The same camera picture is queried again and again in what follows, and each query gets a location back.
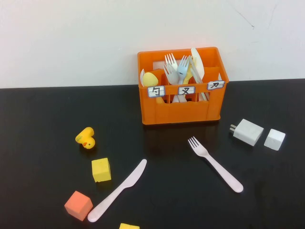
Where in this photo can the white plastic fork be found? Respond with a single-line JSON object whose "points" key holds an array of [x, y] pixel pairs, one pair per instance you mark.
{"points": [[171, 63], [172, 76]]}

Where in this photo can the white plastic knife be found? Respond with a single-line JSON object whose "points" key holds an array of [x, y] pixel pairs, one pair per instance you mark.
{"points": [[197, 62]]}

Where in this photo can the orange plastic cutlery crate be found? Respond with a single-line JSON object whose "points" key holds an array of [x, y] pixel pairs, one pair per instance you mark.
{"points": [[186, 112]]}

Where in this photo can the pink plastic fork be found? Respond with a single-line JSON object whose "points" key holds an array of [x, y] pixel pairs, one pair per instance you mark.
{"points": [[214, 164]]}

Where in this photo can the white foam cube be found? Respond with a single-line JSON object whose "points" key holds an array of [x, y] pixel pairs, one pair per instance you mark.
{"points": [[274, 139]]}

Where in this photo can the orange foam cube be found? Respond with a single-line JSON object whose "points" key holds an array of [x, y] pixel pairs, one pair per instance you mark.
{"points": [[78, 205]]}

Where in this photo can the white plastic spoon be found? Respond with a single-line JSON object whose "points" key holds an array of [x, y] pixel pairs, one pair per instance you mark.
{"points": [[142, 76]]}

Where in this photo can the yellow rubber duck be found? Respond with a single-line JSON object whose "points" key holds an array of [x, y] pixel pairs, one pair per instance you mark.
{"points": [[86, 138]]}

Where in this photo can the pink plastic knife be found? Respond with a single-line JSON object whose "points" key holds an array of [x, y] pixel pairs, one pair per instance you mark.
{"points": [[124, 183]]}

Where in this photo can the white power adapter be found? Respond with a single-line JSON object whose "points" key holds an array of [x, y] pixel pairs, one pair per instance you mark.
{"points": [[247, 132]]}

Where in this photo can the light blue plastic fork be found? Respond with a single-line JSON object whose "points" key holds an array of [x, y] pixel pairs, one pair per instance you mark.
{"points": [[182, 71]]}

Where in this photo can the yellow plastic spoon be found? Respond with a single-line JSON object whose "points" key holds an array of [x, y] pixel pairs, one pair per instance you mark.
{"points": [[149, 79]]}

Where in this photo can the yellow foam cube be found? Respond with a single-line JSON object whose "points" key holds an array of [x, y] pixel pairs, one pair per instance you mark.
{"points": [[101, 169], [128, 226]]}

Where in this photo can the pale grey plastic knife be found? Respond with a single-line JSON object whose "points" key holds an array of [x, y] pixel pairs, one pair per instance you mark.
{"points": [[196, 74]]}

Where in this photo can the white paper label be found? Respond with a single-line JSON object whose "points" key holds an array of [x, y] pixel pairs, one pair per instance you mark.
{"points": [[156, 91], [216, 85], [186, 90]]}

